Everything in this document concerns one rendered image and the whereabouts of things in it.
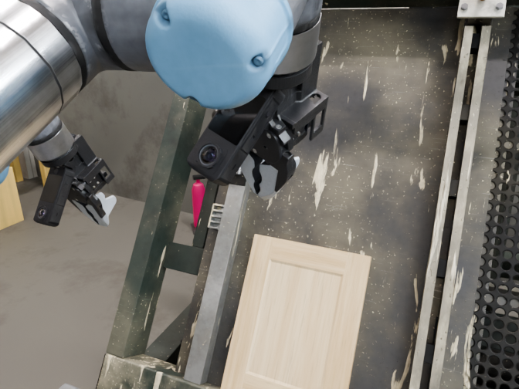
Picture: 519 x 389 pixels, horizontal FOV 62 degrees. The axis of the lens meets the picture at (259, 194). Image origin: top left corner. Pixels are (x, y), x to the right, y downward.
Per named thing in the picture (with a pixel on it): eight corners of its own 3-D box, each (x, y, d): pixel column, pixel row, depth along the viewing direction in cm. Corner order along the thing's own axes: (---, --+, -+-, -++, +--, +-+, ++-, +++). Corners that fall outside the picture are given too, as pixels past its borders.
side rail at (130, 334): (129, 348, 130) (105, 353, 120) (212, 21, 147) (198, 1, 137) (145, 353, 128) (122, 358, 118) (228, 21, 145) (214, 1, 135)
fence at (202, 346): (190, 376, 115) (183, 379, 112) (265, 54, 130) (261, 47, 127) (206, 382, 114) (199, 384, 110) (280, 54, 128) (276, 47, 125)
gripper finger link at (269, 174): (303, 188, 58) (310, 140, 50) (274, 215, 55) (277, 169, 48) (286, 176, 59) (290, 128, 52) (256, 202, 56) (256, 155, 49)
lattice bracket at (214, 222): (212, 228, 123) (207, 227, 120) (217, 204, 124) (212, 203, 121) (224, 231, 122) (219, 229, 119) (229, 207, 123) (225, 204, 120)
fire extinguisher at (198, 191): (217, 228, 401) (215, 174, 381) (203, 237, 382) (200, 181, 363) (198, 222, 411) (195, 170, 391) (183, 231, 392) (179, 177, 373)
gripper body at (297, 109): (323, 136, 51) (340, 47, 41) (276, 177, 47) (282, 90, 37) (275, 106, 54) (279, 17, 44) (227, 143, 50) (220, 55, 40)
